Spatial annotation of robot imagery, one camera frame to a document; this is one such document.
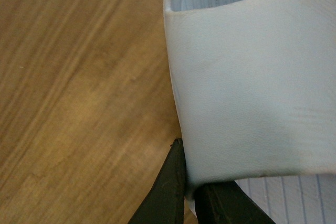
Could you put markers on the light blue slipper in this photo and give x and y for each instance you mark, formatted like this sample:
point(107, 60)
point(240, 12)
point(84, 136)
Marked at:
point(254, 88)

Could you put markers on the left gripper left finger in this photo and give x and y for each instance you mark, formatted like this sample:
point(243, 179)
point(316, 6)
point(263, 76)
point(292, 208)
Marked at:
point(165, 201)

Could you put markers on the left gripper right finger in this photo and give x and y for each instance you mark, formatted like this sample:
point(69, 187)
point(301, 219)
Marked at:
point(225, 202)

